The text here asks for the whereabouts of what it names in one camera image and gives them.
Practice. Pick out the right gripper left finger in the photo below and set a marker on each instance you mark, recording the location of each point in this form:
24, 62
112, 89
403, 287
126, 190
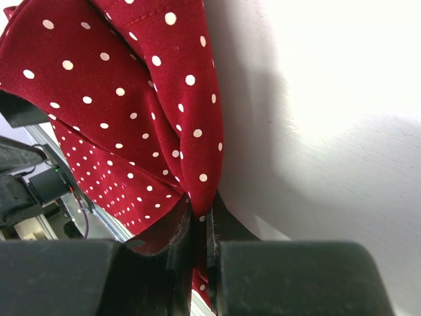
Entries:
150, 274

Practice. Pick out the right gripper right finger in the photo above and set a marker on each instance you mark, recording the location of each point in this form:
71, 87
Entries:
249, 276

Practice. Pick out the red polka dot skirt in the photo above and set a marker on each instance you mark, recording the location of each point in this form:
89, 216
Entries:
131, 91

